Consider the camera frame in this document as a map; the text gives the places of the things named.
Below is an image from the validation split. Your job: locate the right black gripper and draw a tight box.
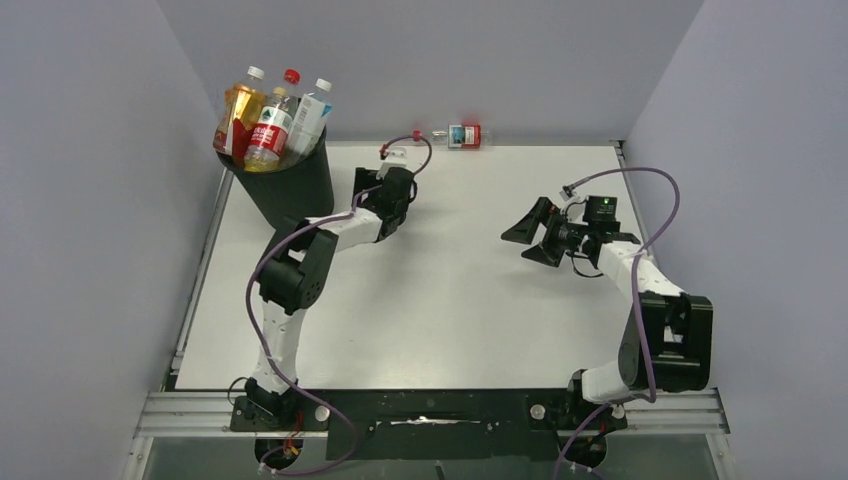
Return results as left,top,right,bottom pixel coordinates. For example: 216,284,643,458
502,198,591,267

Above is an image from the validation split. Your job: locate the black plastic waste bin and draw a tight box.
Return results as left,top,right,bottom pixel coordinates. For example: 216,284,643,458
216,129,335,229

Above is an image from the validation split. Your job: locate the clear bottle blue white label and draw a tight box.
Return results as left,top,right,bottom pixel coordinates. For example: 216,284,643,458
282,78,333,165

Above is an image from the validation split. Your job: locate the clear bottle red blue label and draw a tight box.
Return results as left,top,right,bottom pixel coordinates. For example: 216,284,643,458
412,123,493,150

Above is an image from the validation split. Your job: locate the gold red tea bottle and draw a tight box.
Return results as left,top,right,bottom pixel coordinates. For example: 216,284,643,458
213,66,266,160

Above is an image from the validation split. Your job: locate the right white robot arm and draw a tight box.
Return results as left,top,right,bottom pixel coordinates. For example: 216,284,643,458
501,196,713,427

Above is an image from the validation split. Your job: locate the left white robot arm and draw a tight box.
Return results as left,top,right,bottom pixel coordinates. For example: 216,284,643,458
236,166,417,427

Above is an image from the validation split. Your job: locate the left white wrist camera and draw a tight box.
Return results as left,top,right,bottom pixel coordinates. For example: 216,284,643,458
376,147,408,180

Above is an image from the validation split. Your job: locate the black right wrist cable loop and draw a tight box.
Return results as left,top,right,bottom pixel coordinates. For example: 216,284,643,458
569,248,604,280

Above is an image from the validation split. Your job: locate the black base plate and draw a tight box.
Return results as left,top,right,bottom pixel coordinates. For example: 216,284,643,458
229,387,627,461

